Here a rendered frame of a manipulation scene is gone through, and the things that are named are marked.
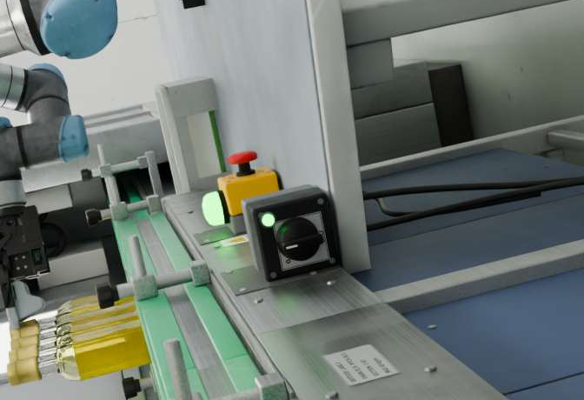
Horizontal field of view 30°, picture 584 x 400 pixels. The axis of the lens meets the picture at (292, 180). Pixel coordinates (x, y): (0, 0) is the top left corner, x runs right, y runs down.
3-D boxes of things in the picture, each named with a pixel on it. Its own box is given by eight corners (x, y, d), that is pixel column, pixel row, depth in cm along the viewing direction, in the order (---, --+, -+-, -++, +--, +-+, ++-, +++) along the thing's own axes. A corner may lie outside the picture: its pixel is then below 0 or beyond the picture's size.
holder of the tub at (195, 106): (230, 216, 208) (190, 226, 207) (200, 75, 204) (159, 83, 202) (244, 231, 191) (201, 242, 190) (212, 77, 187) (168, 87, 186)
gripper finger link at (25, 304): (48, 330, 174) (37, 274, 176) (10, 337, 173) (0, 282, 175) (49, 332, 177) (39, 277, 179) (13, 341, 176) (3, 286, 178)
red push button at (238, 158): (229, 179, 145) (224, 154, 145) (258, 172, 146) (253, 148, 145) (234, 183, 141) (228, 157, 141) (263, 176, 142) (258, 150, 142)
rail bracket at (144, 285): (210, 277, 129) (99, 304, 127) (197, 217, 128) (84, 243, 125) (215, 284, 125) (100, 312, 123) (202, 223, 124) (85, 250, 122)
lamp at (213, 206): (226, 220, 146) (204, 225, 146) (219, 187, 145) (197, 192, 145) (231, 225, 142) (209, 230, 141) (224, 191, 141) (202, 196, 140)
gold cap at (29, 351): (43, 370, 161) (13, 378, 160) (42, 358, 164) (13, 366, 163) (37, 350, 159) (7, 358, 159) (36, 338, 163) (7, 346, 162)
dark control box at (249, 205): (327, 250, 122) (254, 269, 121) (313, 182, 121) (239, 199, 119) (345, 264, 114) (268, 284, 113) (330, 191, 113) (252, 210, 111)
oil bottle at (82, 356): (202, 339, 163) (61, 375, 160) (195, 303, 162) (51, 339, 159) (208, 350, 158) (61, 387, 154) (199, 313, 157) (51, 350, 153)
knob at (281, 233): (321, 254, 114) (329, 260, 110) (280, 263, 113) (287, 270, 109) (313, 212, 113) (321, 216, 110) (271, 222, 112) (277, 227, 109)
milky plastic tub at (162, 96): (222, 190, 208) (177, 201, 206) (197, 75, 204) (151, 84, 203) (235, 203, 191) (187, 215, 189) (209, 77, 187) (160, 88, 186)
